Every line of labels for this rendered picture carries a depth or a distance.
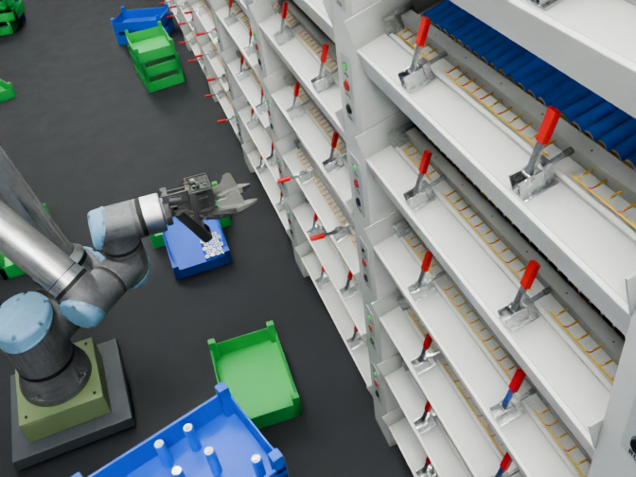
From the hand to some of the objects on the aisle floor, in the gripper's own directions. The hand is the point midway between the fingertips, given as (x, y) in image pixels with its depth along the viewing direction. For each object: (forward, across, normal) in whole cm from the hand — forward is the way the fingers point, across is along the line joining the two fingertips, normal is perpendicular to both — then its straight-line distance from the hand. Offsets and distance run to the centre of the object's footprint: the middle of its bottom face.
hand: (249, 195), depth 156 cm
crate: (-13, +64, +56) cm, 86 cm away
